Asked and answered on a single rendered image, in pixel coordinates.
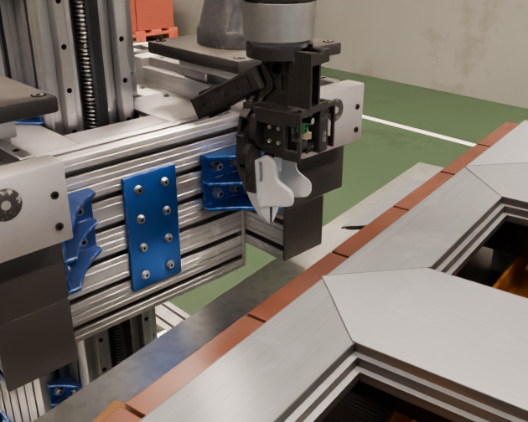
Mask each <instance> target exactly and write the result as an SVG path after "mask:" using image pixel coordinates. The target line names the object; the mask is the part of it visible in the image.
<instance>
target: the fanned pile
mask: <svg viewBox="0 0 528 422"><path fill-rule="evenodd" d="M425 182H426V180H422V181H421V180H420V179H419V180H416V179H413V178H412V179H411V180H409V181H408V182H406V183H404V184H403V185H402V186H400V187H399V188H398V189H396V190H395V191H393V192H392V193H390V194H388V195H387V196H386V197H384V198H383V199H382V200H380V201H379V202H377V203H375V204H374V205H372V206H371V207H370V208H368V209H366V211H364V212H363V213H361V214H359V215H358V216H356V217H355V218H354V219H352V220H350V221H349V222H348V223H347V224H345V225H343V226H342V227H341V229H346V230H347V229H349V230H356V229H363V228H364V227H365V226H366V225H367V224H369V223H370V222H371V221H373V220H374V219H376V218H377V217H379V216H380V215H381V214H383V213H384V212H385V211H386V210H387V209H389V208H390V207H393V205H395V204H396V203H398V202H399V201H400V200H402V199H403V198H404V197H405V196H406V195H408V194H409V193H411V192H412V191H414V190H415V189H416V188H418V187H419V186H421V185H422V184H423V183H425Z"/></svg>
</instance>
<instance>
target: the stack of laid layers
mask: <svg viewBox="0 0 528 422"><path fill-rule="evenodd" d="M505 221H507V222H511V223H514V224H520V225H524V226H527V227H528V203H526V202H521V201H518V200H514V199H510V198H504V197H502V198H501V199H500V200H499V201H498V202H497V203H496V204H495V205H494V206H493V207H492V208H491V209H490V210H489V211H488V212H487V213H486V214H485V215H484V216H483V217H482V218H481V219H480V220H479V221H478V222H477V223H476V224H475V225H474V226H473V227H472V228H471V229H470V230H469V231H468V232H467V233H466V234H465V235H464V236H463V237H462V238H461V239H460V240H459V241H458V242H457V243H456V244H455V245H454V246H453V247H452V248H451V249H450V250H449V251H448V252H447V253H446V254H445V255H443V256H442V257H441V258H440V259H439V260H438V261H437V262H436V263H435V264H434V265H433V266H432V267H431V269H434V270H438V271H441V272H444V273H447V274H450V275H456V274H457V273H458V272H459V271H460V270H461V269H462V268H463V267H464V266H465V265H466V264H467V263H468V262H469V261H470V260H471V259H472V258H473V256H474V255H475V254H476V253H477V252H478V251H479V250H480V249H481V248H482V246H483V245H484V244H485V243H486V242H487V241H488V240H489V239H490V238H491V237H492V235H493V234H494V233H495V232H496V231H497V230H498V229H499V228H500V227H501V226H502V224H503V223H504V222H505ZM358 381H361V382H363V383H367V384H369V385H370V386H372V387H375V388H377V389H380V390H382V391H384V392H387V393H388V394H391V395H394V396H396V397H397V398H400V399H403V400H405V401H407V402H409V403H411V404H414V405H416V406H419V407H421V408H423V409H426V410H428V411H430V412H433V413H434V414H438V415H440V416H442V417H444V418H446V419H449V420H451V421H453V422H528V412H527V411H525V410H523V409H519V408H517V407H515V406H513V405H510V404H507V403H505V402H502V401H500V400H498V399H494V398H492V397H489V396H488V395H485V394H482V393H480V392H477V391H475V390H472V389H469V388H467V387H464V386H463V385H460V384H458V383H455V382H452V381H450V380H447V379H445V378H442V377H439V376H437V375H435V374H433V373H429V372H427V371H425V370H422V369H420V368H417V367H414V366H412V365H410V364H408V363H404V362H402V361H400V360H397V359H395V358H392V357H389V356H387V355H385V354H383V353H379V352H377V351H375V350H372V349H370V348H367V347H364V346H362V345H359V344H358V343H355V342H354V344H353V345H352V346H351V347H350V348H349V349H348V350H347V351H346V352H345V353H344V354H343V355H342V356H341V357H340V358H339V359H338V360H337V361H336V362H335V363H334V364H333V365H332V366H331V367H330V368H329V369H328V370H327V371H326V372H325V373H324V374H323V375H322V376H321V377H320V378H319V379H318V380H317V381H316V382H315V383H314V384H313V385H312V386H311V387H310V388H309V389H308V390H307V391H306V392H305V393H304V394H302V395H301V396H300V397H299V398H298V399H297V400H296V401H295V402H294V403H293V404H292V405H291V406H290V407H289V408H288V409H287V410H286V411H285V412H284V413H283V414H282V415H281V416H280V417H279V418H278V419H277V420H276V421H275V422H321V421H322V420H323V419H324V418H325V417H326V415H327V414H328V413H329V412H330V411H331V410H332V409H333V408H334V407H335V406H336V404H337V403H338V402H339V401H340V400H341V399H342V398H343V397H344V396H345V395H346V394H347V393H348V392H349V391H350V390H351V389H352V388H353V387H354V386H355V384H356V383H357V382H358Z"/></svg>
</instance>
